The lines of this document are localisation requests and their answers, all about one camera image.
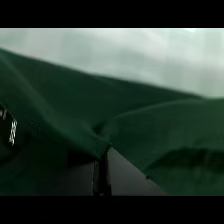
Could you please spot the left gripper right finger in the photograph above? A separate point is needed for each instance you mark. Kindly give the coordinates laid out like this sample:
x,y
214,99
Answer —
x,y
130,176

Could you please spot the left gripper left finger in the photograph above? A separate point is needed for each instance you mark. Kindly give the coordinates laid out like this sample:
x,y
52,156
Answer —
x,y
80,178

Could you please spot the dark green T-shirt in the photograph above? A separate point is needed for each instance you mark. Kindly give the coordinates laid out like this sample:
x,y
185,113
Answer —
x,y
66,100

